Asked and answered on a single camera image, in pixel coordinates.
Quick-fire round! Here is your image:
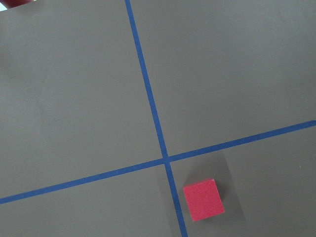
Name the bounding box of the red foam block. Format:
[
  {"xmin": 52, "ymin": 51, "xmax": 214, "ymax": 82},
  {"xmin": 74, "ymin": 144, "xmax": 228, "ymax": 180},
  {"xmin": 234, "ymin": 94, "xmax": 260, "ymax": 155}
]
[{"xmin": 183, "ymin": 179, "xmax": 225, "ymax": 222}]

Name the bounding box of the red bottle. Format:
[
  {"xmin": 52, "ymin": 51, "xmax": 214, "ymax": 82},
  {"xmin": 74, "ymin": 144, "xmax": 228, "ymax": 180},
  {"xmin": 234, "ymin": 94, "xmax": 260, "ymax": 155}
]
[{"xmin": 0, "ymin": 0, "xmax": 33, "ymax": 9}]

